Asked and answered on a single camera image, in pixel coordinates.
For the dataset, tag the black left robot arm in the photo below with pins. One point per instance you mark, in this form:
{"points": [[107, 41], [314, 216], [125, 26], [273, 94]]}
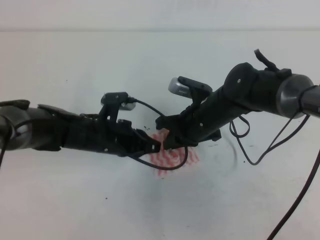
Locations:
{"points": [[48, 128]]}

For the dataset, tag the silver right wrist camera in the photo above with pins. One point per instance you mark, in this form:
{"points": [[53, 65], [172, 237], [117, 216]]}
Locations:
{"points": [[188, 88]]}

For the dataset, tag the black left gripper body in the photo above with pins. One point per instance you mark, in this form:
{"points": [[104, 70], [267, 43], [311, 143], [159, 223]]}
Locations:
{"points": [[99, 136]]}

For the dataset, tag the pink white striped towel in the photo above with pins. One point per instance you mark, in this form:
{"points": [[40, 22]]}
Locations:
{"points": [[171, 158]]}

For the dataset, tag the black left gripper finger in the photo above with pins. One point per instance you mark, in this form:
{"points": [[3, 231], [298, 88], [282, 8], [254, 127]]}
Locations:
{"points": [[149, 145]]}

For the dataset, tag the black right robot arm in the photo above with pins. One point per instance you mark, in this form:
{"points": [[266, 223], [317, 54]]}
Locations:
{"points": [[245, 89]]}

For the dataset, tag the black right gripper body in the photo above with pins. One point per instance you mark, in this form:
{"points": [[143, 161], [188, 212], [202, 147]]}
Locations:
{"points": [[199, 122]]}

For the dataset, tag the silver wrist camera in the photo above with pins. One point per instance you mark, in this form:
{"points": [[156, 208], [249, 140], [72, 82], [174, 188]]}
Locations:
{"points": [[188, 88], [112, 103]]}

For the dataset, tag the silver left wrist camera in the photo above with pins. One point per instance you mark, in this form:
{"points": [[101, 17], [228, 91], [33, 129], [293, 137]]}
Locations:
{"points": [[112, 103]]}

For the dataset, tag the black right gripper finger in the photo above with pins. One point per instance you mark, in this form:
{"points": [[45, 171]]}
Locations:
{"points": [[170, 122], [172, 140]]}

